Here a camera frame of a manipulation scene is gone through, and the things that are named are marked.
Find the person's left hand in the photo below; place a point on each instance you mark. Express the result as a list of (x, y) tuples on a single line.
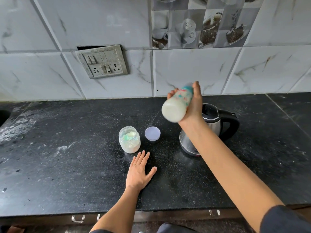
[(137, 175)]

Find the person's right hand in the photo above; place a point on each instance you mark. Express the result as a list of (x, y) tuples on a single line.
[(196, 106)]

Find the teal bottle nipple collar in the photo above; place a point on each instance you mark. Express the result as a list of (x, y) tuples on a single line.
[(188, 89)]

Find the clear bottle cap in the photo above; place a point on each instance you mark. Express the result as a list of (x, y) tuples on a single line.
[(189, 84)]

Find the clear baby bottle blue print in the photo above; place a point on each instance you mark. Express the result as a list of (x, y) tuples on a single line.
[(173, 110)]

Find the glass jar of white powder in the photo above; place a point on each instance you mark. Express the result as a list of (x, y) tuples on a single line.
[(129, 147)]

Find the teal measuring scoop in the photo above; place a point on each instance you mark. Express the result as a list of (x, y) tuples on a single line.
[(128, 136)]

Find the pale lavender jar lid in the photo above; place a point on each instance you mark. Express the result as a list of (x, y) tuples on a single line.
[(152, 132)]

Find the person's right forearm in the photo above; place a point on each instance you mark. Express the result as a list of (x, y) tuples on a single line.
[(230, 172)]

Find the person's left forearm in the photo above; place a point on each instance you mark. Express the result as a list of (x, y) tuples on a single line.
[(119, 211)]

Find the person's foot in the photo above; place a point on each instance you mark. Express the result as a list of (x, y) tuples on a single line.
[(12, 229)]

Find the brown lower cabinet front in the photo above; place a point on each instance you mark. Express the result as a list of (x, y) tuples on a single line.
[(170, 214)]

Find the dark grey trousers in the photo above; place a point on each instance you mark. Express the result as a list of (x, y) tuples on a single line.
[(175, 228)]

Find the dark shirt sleeve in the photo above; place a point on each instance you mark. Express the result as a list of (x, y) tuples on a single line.
[(284, 220), (100, 231)]

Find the black sink basin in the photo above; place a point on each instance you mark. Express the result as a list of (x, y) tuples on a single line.
[(4, 117)]

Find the grey wall switch socket panel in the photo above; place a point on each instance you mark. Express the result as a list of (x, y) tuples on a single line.
[(102, 61)]

